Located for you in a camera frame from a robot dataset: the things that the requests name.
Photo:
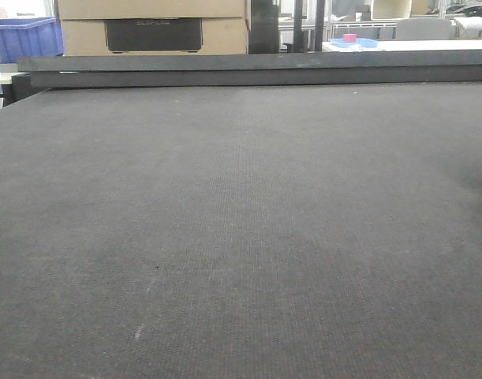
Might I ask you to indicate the brown cardboard box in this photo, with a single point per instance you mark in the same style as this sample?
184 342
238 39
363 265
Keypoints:
101 28

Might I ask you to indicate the white table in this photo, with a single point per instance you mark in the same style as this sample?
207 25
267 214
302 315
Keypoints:
419 45

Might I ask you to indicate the pink cube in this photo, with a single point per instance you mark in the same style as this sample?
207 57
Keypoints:
349 38

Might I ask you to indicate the light blue tray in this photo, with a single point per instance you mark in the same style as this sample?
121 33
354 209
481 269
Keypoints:
358 43

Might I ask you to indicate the beige plastic bin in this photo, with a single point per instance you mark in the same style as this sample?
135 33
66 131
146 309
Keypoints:
390 9

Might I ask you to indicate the grey chair back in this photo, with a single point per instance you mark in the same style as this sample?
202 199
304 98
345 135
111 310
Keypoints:
414 29

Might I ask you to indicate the large blue plastic crate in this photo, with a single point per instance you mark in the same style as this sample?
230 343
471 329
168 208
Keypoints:
29 37

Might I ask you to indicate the black vertical post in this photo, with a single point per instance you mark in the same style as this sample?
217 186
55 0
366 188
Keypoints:
298 39

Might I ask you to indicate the dark conveyor side rail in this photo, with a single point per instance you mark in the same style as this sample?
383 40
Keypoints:
326 68

